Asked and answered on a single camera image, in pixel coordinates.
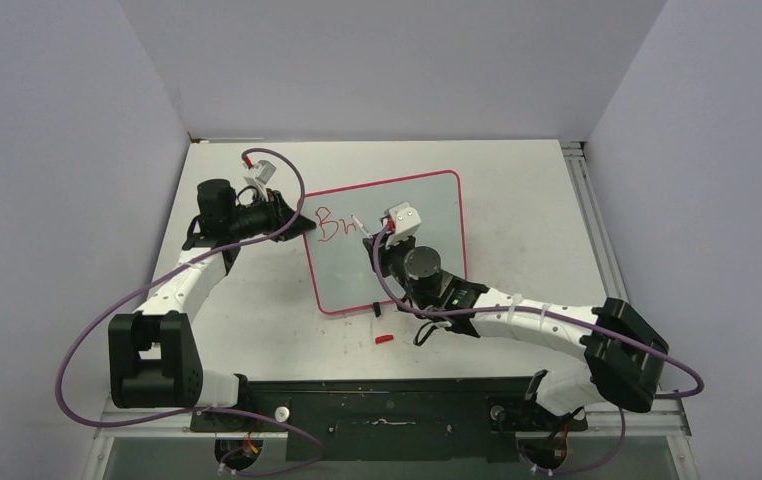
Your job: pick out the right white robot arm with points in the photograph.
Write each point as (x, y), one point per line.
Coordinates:
(619, 354)

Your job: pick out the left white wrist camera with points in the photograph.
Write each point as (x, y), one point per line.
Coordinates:
(259, 174)

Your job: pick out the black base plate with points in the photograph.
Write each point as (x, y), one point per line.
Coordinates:
(407, 420)

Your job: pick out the white whiteboard marker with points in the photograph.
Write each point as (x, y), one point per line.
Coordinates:
(361, 227)

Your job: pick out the aluminium rail frame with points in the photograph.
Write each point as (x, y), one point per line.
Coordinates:
(515, 215)

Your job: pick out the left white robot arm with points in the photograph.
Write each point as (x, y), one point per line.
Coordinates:
(153, 357)

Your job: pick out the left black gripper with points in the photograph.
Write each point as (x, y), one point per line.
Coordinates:
(279, 214)

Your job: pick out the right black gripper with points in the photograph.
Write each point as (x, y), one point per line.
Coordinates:
(385, 253)

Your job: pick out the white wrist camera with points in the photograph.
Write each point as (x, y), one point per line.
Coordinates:
(259, 174)
(403, 221)

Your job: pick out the red marker cap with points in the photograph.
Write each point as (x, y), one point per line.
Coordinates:
(383, 339)

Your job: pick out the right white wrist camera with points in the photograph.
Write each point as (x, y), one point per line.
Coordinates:
(403, 221)

